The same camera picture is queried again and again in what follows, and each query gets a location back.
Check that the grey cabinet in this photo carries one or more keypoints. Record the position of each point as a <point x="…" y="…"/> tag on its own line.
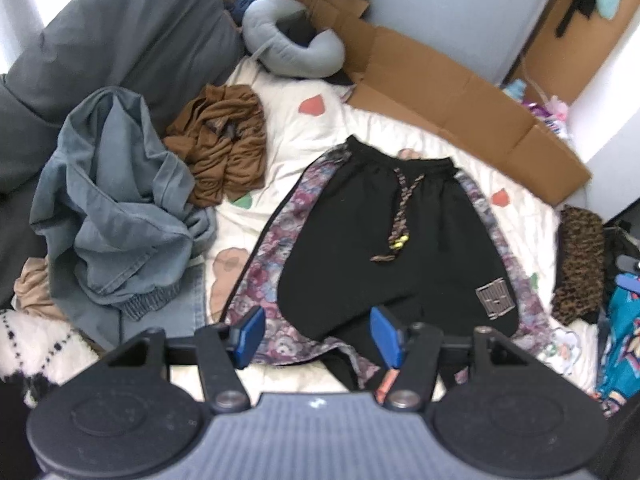
<point x="450" y="0"/>

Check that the black pants with floral sides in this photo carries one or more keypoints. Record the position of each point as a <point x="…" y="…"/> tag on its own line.
<point x="360" y="220"/>

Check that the grey neck pillow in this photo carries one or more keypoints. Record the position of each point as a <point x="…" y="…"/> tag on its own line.
<point x="265" y="20"/>

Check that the black folded garment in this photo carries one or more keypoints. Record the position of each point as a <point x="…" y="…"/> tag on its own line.
<point x="617" y="240"/>

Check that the blue denim garment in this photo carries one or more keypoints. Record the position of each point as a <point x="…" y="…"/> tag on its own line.
<point x="115" y="185"/>

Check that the brown cardboard box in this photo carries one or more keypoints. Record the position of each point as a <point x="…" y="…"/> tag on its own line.
<point x="550" y="60"/>

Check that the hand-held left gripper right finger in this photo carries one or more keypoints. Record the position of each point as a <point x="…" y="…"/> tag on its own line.
<point x="387" y="340"/>

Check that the pink plastic bag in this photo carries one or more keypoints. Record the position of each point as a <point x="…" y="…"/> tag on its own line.
<point x="557" y="107"/>

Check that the leopard print garment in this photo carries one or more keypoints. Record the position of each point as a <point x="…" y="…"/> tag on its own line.
<point x="580" y="260"/>

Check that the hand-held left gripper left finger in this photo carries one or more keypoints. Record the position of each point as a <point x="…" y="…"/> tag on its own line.
<point x="248" y="336"/>

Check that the brown garment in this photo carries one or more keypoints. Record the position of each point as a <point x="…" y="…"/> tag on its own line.
<point x="225" y="160"/>

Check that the dark grey pillow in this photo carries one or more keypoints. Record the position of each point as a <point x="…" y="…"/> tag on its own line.
<point x="125" y="35"/>

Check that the bear print cream blanket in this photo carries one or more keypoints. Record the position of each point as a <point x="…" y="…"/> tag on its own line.
<point x="295" y="125"/>

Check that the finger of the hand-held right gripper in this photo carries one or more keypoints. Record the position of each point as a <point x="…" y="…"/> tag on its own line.
<point x="631" y="282"/>

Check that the white knit cloth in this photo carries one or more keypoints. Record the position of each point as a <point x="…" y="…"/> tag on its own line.
<point x="35" y="345"/>

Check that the white purple detergent bag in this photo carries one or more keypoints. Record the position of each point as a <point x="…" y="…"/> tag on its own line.
<point x="550" y="122"/>

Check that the brown cardboard sheet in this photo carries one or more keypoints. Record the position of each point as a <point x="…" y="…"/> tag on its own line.
<point x="450" y="90"/>

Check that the blue patterned bag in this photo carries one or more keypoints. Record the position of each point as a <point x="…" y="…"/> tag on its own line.
<point x="622" y="350"/>

